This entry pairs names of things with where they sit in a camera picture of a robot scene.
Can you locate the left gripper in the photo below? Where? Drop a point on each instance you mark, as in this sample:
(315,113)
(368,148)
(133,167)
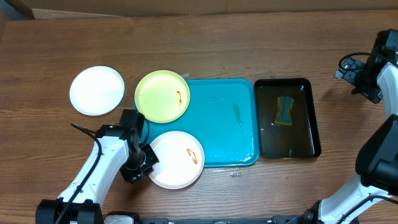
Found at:
(132,177)

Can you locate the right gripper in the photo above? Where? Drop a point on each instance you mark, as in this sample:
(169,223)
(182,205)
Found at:
(352,76)

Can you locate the white plate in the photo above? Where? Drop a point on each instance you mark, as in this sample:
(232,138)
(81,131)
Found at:
(97,91)
(181,160)

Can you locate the yellow green sponge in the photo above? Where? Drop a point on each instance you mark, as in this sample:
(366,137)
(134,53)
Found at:
(284,106)

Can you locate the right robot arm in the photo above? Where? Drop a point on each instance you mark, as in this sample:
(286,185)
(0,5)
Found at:
(376,164)

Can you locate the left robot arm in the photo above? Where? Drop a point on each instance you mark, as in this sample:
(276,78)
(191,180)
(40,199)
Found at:
(117,149)

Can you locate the black water tray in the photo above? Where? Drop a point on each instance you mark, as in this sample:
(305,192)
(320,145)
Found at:
(301,139)

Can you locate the teal plastic tray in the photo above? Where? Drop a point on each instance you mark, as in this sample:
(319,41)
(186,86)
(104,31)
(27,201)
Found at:
(222,116)

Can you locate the yellow plate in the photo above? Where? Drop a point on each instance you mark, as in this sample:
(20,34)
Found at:
(162,96)

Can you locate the brown cardboard backdrop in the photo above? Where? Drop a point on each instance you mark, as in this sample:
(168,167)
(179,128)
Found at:
(194,7)

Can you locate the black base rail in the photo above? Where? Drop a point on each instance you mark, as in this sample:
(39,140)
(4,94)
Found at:
(278,219)

